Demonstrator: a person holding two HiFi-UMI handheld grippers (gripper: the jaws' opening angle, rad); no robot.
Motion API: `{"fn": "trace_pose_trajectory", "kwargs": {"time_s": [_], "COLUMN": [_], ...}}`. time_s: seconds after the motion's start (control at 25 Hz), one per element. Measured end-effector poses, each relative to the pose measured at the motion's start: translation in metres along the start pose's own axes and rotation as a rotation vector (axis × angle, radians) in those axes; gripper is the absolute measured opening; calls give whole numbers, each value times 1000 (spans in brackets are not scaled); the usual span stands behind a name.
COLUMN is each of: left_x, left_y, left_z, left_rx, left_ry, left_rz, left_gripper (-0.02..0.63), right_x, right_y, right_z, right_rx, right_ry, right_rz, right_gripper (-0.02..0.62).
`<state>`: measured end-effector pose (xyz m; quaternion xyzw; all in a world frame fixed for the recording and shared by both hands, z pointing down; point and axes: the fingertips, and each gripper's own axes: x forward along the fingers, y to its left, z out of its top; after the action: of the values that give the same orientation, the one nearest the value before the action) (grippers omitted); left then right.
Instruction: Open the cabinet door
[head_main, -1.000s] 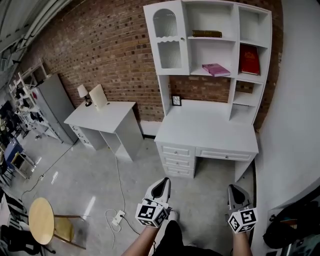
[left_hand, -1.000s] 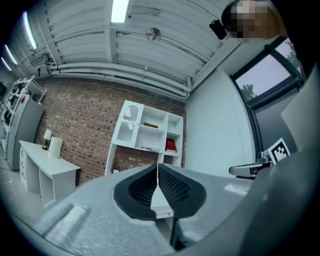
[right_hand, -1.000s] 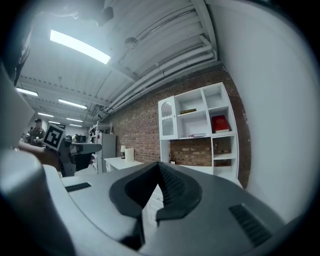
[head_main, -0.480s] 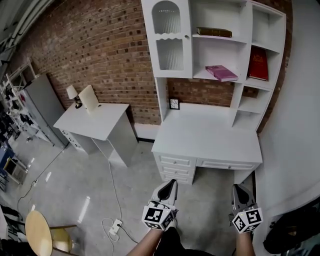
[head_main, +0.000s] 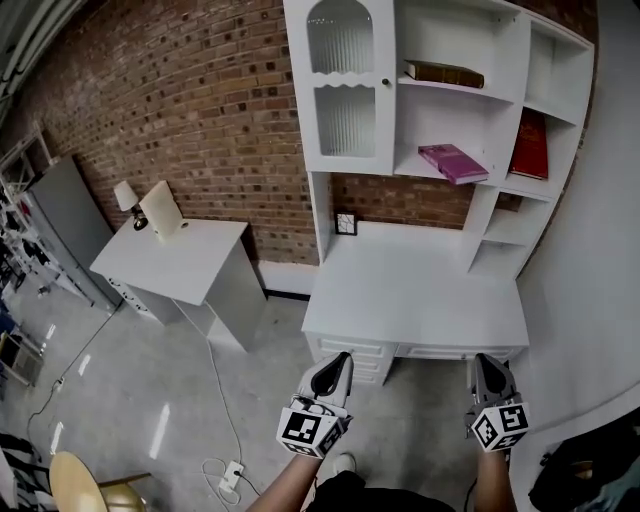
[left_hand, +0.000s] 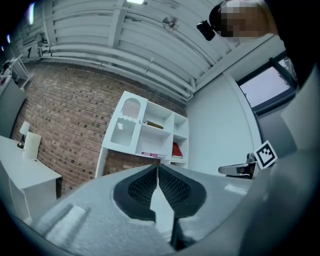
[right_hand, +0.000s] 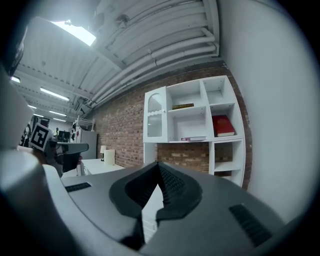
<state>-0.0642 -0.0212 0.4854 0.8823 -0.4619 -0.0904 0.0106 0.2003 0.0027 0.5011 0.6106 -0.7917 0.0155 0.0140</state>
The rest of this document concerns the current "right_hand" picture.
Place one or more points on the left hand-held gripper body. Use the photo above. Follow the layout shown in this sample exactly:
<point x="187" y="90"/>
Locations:
<point x="38" y="136"/>

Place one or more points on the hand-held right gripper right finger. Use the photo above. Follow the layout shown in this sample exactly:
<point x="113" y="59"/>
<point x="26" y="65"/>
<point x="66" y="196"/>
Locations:
<point x="212" y="225"/>

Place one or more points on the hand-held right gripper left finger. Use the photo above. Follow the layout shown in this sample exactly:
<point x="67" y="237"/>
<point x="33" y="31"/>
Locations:
<point x="100" y="200"/>

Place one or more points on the white cabinet door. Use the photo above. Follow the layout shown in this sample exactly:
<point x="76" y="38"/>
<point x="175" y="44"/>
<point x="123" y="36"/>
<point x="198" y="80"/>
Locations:
<point x="162" y="100"/>

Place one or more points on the person's left forearm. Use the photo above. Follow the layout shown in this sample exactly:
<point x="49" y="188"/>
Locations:
<point x="35" y="155"/>

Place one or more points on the grey metal cabinet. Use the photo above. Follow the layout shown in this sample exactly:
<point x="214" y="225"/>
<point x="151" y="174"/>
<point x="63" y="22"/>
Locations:
<point x="88" y="145"/>

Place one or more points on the long ceiling light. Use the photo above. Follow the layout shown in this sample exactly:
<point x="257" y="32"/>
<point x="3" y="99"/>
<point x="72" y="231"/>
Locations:
<point x="58" y="113"/>
<point x="55" y="93"/>
<point x="15" y="79"/>

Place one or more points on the white side table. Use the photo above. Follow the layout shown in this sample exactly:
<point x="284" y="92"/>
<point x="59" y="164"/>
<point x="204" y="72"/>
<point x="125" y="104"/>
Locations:
<point x="100" y="166"/>

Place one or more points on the cream rectangular block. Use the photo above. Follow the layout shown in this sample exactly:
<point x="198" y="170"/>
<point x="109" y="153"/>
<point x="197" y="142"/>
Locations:
<point x="109" y="157"/>

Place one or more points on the white metal rack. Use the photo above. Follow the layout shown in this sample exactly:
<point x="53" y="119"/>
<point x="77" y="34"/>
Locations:
<point x="85" y="122"/>

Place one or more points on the small white table lamp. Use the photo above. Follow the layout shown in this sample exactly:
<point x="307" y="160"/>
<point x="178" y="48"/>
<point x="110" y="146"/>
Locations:
<point x="103" y="150"/>

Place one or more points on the white shelf unit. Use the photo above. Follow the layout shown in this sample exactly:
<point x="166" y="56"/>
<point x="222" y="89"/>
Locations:
<point x="150" y="155"/>

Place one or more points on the purple book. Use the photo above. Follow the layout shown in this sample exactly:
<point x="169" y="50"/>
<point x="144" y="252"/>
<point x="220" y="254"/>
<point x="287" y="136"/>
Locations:
<point x="193" y="138"/>

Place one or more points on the red book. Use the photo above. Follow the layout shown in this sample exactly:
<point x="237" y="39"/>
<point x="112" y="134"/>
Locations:
<point x="222" y="125"/>

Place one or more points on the rectangular ceiling light panel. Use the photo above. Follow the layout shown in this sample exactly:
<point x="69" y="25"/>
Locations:
<point x="75" y="32"/>

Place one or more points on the dark brown gold-print book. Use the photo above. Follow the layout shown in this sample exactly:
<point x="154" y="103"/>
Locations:
<point x="183" y="106"/>

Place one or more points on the round ceiling fixture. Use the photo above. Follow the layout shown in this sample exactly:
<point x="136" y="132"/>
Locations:
<point x="123" y="19"/>

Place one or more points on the group of white ceiling pipes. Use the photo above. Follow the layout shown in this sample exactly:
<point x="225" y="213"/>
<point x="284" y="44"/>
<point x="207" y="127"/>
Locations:
<point x="175" y="52"/>

